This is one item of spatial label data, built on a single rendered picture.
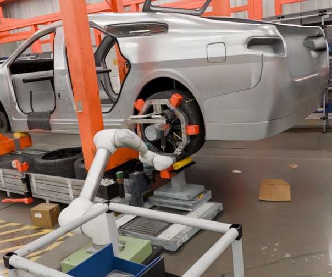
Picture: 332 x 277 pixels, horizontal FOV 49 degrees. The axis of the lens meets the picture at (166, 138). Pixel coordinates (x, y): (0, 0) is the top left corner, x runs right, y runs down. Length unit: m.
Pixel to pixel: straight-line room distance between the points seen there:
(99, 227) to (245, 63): 1.62
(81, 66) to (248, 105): 1.42
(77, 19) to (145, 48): 0.63
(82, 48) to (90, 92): 0.37
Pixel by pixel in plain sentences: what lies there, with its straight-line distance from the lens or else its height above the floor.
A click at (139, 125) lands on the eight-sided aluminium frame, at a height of 0.89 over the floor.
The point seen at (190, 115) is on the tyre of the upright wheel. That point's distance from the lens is 3.17.
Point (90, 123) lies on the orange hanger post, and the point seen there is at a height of 0.99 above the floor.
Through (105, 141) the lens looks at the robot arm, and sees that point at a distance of 2.54.
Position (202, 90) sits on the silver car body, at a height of 1.18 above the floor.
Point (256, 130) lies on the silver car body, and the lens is 2.97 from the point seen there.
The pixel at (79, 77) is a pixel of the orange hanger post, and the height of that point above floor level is 1.39.
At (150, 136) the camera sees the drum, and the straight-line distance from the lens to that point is 3.18.
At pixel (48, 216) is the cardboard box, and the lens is 3.76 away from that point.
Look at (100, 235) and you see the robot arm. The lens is 2.23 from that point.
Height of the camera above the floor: 1.45
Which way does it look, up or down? 12 degrees down
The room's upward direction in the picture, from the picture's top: 6 degrees counter-clockwise
